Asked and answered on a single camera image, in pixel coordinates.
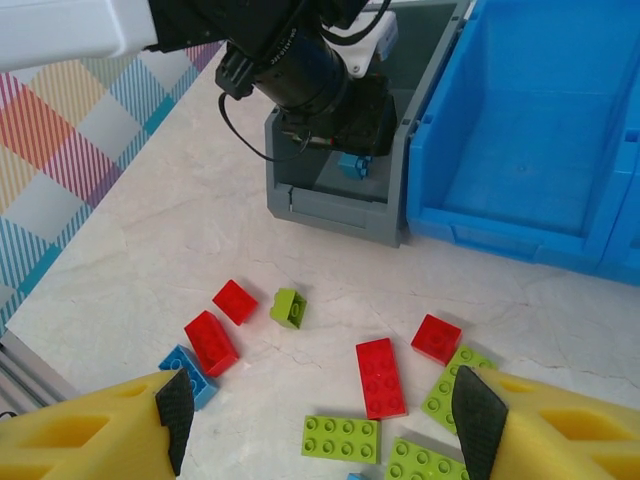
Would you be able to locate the small green lego block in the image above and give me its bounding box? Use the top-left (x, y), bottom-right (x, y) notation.
top-left (269, 287), bottom-right (308, 331)

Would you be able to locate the green two-by-four lego brick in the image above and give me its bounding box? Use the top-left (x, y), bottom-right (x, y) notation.
top-left (421, 344), bottom-right (499, 435)
top-left (385, 436), bottom-right (471, 480)
top-left (301, 414), bottom-right (382, 460)

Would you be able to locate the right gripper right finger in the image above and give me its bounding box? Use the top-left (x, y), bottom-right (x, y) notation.
top-left (451, 364), bottom-right (640, 480)

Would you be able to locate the red two-by-four lego brick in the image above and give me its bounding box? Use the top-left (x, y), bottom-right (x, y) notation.
top-left (355, 337), bottom-right (409, 421)

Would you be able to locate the small blue lego block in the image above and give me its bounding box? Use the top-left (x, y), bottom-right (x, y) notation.
top-left (337, 152), bottom-right (375, 182)

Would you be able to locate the red oblong lego brick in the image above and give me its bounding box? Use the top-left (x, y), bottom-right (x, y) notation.
top-left (183, 309), bottom-right (240, 378)

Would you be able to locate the grey plastic bin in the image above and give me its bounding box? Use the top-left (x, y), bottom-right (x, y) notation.
top-left (264, 0), bottom-right (474, 249)

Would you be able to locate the blue plastic divided bin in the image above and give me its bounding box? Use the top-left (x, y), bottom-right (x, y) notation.
top-left (403, 0), bottom-right (640, 287)

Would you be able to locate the blue oblong lego brick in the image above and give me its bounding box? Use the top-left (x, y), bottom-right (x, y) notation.
top-left (158, 343), bottom-right (220, 412)

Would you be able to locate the thin black left gripper cable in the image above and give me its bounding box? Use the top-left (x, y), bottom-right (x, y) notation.
top-left (218, 92), bottom-right (314, 163)

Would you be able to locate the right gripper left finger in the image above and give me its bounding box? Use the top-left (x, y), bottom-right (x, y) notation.
top-left (0, 368), bottom-right (196, 480)

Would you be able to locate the red square lego brick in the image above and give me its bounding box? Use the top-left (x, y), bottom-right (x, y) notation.
top-left (211, 279), bottom-right (260, 327)
top-left (410, 313), bottom-right (463, 367)

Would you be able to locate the aluminium base beam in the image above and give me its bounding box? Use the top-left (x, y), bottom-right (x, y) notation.
top-left (0, 329), bottom-right (76, 419)

